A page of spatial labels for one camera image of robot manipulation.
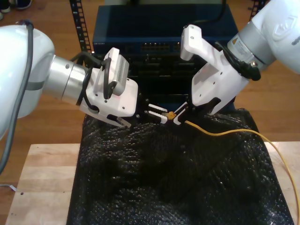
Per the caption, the yellow network cable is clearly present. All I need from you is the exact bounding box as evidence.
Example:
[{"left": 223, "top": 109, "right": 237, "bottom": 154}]
[{"left": 165, "top": 111, "right": 297, "bottom": 210}]

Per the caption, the white flat ribbon cable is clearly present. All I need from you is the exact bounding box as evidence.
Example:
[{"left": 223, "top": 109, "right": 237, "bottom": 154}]
[{"left": 0, "top": 184, "right": 17, "bottom": 192}]

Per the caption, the blue network switch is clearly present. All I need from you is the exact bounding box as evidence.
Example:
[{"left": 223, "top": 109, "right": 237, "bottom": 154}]
[{"left": 92, "top": 4, "right": 240, "bottom": 56}]

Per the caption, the grey camera cable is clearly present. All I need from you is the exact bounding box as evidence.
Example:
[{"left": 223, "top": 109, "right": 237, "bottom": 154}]
[{"left": 0, "top": 20, "right": 35, "bottom": 175}]

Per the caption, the black perforated rack post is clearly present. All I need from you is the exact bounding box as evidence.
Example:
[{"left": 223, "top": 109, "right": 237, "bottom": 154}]
[
  {"left": 69, "top": 0, "right": 94, "bottom": 57},
  {"left": 249, "top": 0, "right": 267, "bottom": 21}
]

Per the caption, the black rack server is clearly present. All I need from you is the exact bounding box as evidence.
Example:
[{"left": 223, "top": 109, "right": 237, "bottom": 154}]
[{"left": 93, "top": 52, "right": 211, "bottom": 78}]

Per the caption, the black bubble mat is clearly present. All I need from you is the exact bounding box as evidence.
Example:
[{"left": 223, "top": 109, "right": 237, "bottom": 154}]
[{"left": 67, "top": 108, "right": 295, "bottom": 225}]

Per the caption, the person's dark shoe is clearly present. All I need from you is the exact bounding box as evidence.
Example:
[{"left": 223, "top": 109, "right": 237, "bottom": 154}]
[{"left": 15, "top": 0, "right": 33, "bottom": 10}]

